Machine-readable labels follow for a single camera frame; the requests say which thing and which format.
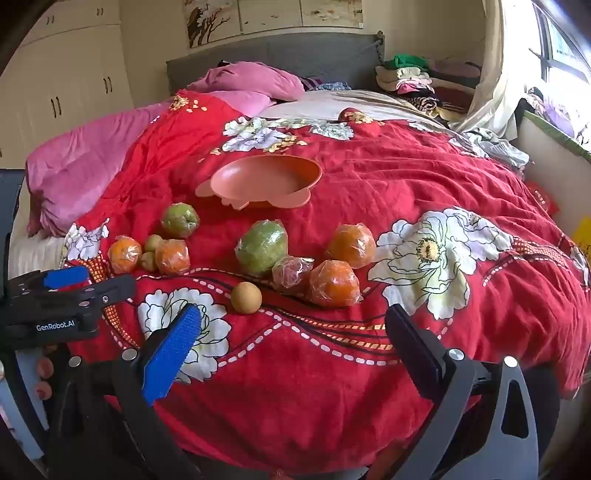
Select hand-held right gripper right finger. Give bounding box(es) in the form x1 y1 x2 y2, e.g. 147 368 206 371
385 303 541 480

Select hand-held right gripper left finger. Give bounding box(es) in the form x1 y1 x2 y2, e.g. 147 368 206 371
46 302 204 480

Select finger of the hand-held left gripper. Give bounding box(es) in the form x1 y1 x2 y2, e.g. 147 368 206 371
88 275 138 309
9 266 90 296

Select small orange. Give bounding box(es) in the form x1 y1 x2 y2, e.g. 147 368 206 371
155 239 191 276
107 235 143 274

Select brown round fruit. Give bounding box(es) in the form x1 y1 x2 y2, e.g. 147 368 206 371
231 281 263 315

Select small green fruit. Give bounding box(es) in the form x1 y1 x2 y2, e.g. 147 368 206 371
160 203 201 239

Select large orange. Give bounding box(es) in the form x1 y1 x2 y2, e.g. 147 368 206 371
307 260 362 308
325 223 377 269

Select large green fruit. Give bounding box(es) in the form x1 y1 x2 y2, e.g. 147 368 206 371
235 220 289 278

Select reddish fruit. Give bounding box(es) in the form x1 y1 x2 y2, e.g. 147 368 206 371
271 255 315 296

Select pink plastic bowl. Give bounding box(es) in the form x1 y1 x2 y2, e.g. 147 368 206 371
195 154 323 212

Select person's left hand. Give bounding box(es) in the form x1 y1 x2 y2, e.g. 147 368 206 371
34 344 60 400

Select white bed sheet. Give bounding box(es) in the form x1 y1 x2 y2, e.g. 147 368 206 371
8 182 70 278

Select pink quilt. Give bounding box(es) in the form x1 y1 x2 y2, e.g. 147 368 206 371
25 104 174 238

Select red floral blanket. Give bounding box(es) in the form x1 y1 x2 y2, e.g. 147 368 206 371
60 90 591 467

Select red packet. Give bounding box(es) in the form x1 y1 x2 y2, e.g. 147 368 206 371
526 181 560 217

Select yellow object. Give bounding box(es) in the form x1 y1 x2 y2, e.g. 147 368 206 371
573 222 591 264

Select cream wardrobe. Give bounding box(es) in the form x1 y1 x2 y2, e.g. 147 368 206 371
0 0 134 158

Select crumpled white clothes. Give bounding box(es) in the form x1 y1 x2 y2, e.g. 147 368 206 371
462 127 532 171

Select flat pink pillow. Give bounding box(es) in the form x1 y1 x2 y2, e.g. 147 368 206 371
203 90 273 118

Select green edged window bench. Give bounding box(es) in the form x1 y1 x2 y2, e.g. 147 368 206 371
517 111 591 241

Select large pink pillow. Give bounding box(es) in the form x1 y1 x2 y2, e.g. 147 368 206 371
187 61 306 102

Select beige bed sheet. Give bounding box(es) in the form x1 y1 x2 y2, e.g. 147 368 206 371
259 90 455 127

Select pile of folded clothes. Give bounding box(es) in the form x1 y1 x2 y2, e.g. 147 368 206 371
375 54 483 114

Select purple and dark clothes heap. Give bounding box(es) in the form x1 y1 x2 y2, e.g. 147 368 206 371
524 85 578 139

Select grey bed headboard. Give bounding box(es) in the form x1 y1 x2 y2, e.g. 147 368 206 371
165 31 386 95

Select cream curtain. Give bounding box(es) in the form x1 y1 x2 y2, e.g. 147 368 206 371
455 0 546 134

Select window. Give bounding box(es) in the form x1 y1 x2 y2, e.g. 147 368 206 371
531 0 591 88

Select floral wall painting panel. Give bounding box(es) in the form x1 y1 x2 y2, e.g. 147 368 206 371
184 0 244 48
300 0 365 29
238 0 304 34

